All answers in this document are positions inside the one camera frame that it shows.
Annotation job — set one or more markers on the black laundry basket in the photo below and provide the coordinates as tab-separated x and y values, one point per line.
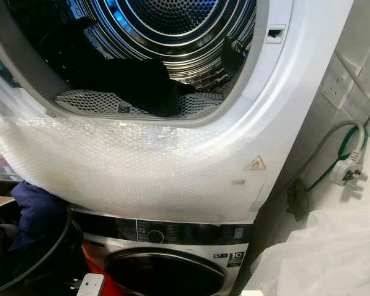
68	259

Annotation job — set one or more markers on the black garment with white print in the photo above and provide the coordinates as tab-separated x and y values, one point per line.
0	259

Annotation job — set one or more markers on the washer warranty sticker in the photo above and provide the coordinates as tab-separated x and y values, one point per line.
229	259

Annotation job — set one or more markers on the translucent white plastic sheet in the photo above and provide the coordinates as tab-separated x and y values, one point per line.
320	259

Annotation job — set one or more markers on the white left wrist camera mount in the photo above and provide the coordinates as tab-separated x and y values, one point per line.
90	285

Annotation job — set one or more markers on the grey mesh lint filter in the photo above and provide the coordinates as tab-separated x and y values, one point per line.
206	103

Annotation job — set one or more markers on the dark round washer door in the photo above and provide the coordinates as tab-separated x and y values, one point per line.
163	274

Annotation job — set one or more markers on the red cloth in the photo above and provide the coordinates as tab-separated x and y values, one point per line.
94	262

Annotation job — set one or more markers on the white washing machine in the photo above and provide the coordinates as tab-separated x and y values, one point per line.
240	237

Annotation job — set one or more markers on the white tumble dryer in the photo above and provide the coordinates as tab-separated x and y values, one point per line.
302	92

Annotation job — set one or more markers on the steel dryer drum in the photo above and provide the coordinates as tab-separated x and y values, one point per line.
203	28

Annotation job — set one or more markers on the clear bubble wrap sheet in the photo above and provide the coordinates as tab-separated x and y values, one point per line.
129	172

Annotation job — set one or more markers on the black washer control knob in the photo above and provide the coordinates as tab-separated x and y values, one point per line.
155	237

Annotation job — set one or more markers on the navy blue garment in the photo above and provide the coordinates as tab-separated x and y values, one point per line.
37	209

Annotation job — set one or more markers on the dark drum lifter paddle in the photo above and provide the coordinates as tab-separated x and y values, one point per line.
233	57

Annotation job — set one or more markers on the black wall bracket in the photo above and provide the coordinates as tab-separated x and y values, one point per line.
299	200

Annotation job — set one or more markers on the white wall socket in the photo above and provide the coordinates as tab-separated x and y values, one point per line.
337	91

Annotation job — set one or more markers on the yellow triangle warning sticker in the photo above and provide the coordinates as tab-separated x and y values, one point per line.
256	164

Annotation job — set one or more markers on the white power plug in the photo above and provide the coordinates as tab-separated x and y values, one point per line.
346	172

